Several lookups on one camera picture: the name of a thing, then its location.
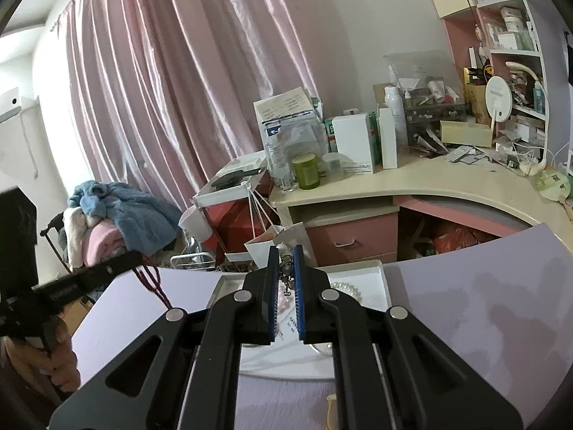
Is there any tall white narrow box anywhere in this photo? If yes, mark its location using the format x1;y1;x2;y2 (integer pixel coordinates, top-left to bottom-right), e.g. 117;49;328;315
378;108;398;169

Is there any pink satin curtain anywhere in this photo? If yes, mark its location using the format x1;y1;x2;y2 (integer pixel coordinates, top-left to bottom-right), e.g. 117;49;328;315
52;0;317;207

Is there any small silver earrings cluster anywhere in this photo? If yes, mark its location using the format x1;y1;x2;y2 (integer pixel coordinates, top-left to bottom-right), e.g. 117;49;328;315
277;243;294;297

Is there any pink white shelf unit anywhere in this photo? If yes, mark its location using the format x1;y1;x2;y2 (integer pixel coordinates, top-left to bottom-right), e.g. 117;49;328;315
432;0;572;176

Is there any green hand fan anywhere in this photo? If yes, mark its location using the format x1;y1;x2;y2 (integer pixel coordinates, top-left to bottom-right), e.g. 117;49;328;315
534;168;573;221

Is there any flat beige box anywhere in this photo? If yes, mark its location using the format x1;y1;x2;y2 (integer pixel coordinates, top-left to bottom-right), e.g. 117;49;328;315
440;120;492;148

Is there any beige corner desk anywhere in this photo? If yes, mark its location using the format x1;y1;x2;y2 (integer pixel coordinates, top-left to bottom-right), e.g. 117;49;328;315
270;156;572;248

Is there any grey cardboard tray box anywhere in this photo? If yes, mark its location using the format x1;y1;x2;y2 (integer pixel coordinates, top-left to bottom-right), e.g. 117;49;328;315
205;259;395;380

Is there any green glass jar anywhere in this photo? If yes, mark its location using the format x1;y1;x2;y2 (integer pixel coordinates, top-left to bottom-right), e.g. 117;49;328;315
292;153;321;190

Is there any person's left hand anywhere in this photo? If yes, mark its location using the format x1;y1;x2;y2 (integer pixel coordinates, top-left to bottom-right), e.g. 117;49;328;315
2;319;81;394

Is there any white product box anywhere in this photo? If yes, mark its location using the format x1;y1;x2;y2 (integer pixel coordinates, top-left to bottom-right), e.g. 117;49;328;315
332;114;375;175

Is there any dark red bead necklace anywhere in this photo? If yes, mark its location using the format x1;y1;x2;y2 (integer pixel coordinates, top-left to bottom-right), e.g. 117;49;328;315
131;264;174;310

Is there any white spray bottle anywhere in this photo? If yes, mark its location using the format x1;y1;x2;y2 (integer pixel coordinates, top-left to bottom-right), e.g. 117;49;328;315
385;86;408;147

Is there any clear plastic bag package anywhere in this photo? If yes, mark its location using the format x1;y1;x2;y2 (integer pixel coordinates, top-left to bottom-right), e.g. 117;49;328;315
254;86;328;191

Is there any pile of blankets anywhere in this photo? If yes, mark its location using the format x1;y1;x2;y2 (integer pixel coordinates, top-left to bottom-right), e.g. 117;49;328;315
62;181;182;269

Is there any pink desk drawer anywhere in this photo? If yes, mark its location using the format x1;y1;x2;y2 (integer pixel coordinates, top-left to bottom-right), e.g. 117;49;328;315
307;212;398;266

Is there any round white mirror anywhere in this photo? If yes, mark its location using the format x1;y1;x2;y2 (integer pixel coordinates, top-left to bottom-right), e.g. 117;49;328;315
485;76;513;138

